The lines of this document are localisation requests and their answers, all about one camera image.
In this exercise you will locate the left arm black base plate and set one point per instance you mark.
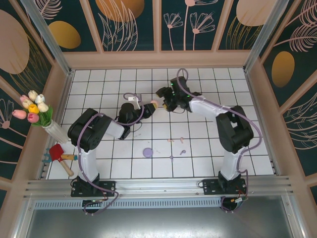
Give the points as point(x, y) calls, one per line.
point(109, 187)

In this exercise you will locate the artificial tulip bouquet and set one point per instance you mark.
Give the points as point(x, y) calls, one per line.
point(32, 108)

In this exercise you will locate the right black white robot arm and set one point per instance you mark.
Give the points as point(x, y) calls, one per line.
point(235, 131)

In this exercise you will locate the aluminium mounting rail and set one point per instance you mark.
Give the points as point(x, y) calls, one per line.
point(158, 186)

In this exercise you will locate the red toy shovel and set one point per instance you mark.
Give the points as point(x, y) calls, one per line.
point(56, 152)

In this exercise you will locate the purple earbud charging case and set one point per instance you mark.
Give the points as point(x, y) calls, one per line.
point(148, 152)

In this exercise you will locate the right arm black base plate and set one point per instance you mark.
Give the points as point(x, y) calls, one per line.
point(210, 187)

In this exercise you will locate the white ribbed vase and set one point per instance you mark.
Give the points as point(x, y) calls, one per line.
point(55, 131)

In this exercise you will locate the aluminium corner post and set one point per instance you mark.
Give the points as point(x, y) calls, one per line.
point(49, 39)
point(262, 34)

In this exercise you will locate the grey sheet metal panel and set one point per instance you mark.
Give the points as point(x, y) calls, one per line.
point(158, 223)

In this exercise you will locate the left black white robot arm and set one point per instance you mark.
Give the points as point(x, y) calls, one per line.
point(84, 134)

